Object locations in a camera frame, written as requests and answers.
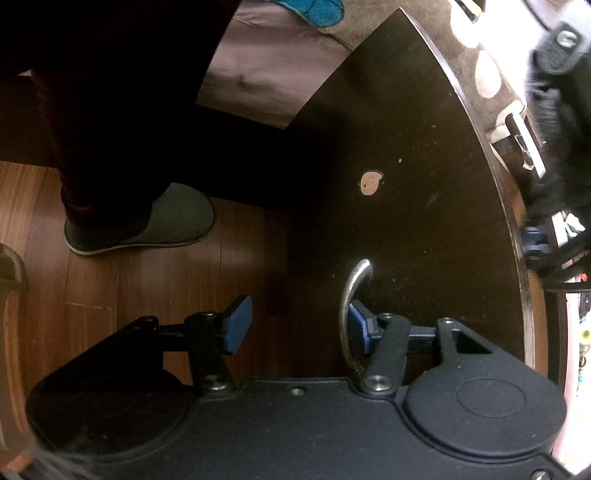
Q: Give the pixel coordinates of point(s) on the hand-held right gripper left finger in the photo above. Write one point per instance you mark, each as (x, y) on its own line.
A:
(238, 323)

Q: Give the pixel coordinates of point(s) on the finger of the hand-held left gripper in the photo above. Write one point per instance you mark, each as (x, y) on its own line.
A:
(534, 247)

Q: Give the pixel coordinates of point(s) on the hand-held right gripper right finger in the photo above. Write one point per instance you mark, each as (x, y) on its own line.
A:
(360, 327)

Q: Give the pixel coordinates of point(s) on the pile of small toys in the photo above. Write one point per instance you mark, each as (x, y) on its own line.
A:
(586, 334)

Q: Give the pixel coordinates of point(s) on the silver metal object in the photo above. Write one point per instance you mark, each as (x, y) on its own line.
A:
(524, 138)

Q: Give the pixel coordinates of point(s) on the grey slipper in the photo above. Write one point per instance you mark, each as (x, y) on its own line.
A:
(175, 217)

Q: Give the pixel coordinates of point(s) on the brown white-spotted blanket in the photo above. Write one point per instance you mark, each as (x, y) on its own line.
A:
(466, 46)

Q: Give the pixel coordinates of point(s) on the pink bed sheet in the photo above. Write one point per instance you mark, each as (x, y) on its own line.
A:
(258, 78)

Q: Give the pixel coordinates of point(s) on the person's dark trouser leg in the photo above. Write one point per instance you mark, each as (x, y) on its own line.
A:
(106, 92)

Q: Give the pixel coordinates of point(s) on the blue fuzzy cloth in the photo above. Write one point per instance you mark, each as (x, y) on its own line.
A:
(314, 11)

